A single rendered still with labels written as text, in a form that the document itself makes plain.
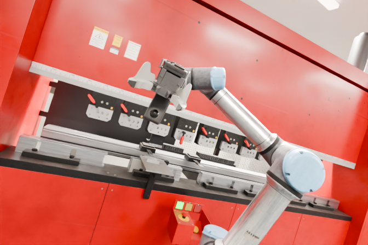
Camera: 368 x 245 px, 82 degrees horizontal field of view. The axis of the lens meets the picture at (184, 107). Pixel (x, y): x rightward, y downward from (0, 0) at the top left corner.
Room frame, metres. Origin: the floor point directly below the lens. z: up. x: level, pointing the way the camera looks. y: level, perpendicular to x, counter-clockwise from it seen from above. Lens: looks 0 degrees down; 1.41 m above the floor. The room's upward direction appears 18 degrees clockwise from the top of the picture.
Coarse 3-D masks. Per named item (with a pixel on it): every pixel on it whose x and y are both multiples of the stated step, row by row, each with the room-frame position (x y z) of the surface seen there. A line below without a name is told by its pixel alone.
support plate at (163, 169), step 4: (140, 156) 1.46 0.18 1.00; (144, 156) 1.49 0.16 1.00; (144, 160) 1.40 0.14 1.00; (160, 160) 1.52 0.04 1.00; (144, 164) 1.32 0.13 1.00; (148, 164) 1.35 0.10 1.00; (152, 164) 1.37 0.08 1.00; (156, 164) 1.40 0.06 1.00; (160, 164) 1.43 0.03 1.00; (164, 164) 1.46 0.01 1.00; (148, 168) 1.27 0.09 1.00; (152, 168) 1.29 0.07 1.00; (156, 168) 1.31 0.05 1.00; (160, 168) 1.34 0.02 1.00; (164, 168) 1.36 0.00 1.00; (168, 168) 1.39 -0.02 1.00; (156, 172) 1.26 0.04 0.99; (160, 172) 1.27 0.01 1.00; (164, 172) 1.29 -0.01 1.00; (168, 172) 1.31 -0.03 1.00
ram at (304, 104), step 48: (96, 0) 1.27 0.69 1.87; (144, 0) 1.36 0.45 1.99; (48, 48) 1.22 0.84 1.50; (96, 48) 1.30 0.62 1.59; (144, 48) 1.40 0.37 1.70; (192, 48) 1.51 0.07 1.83; (240, 48) 1.64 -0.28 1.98; (192, 96) 1.55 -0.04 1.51; (240, 96) 1.68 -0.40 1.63; (288, 96) 1.85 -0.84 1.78; (336, 96) 2.04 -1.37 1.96; (336, 144) 2.12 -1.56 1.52
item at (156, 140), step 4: (152, 136) 1.51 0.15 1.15; (156, 136) 1.52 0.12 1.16; (160, 136) 1.53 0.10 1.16; (164, 136) 1.54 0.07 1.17; (152, 140) 1.51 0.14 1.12; (156, 140) 1.52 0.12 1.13; (160, 140) 1.53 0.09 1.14; (148, 144) 1.52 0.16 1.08; (152, 144) 1.53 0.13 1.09; (156, 144) 1.53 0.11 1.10; (160, 144) 1.54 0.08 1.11
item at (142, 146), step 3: (141, 144) 1.72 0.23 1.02; (144, 144) 1.70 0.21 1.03; (147, 144) 1.73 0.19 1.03; (141, 147) 1.68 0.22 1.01; (144, 147) 1.69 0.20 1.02; (147, 147) 1.70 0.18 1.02; (150, 147) 1.72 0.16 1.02; (153, 147) 1.72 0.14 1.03; (144, 150) 1.69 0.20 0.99; (147, 150) 1.66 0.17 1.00; (150, 150) 1.69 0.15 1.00; (153, 150) 1.72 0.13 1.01; (150, 153) 1.61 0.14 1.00; (153, 156) 1.57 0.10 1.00
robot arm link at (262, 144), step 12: (216, 96) 0.79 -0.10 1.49; (228, 96) 0.79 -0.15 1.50; (228, 108) 0.78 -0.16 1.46; (240, 108) 0.78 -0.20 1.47; (240, 120) 0.78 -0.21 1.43; (252, 120) 0.78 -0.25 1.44; (252, 132) 0.77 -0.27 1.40; (264, 132) 0.77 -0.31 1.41; (264, 144) 0.76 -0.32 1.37; (276, 144) 0.75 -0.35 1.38; (264, 156) 0.78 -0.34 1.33
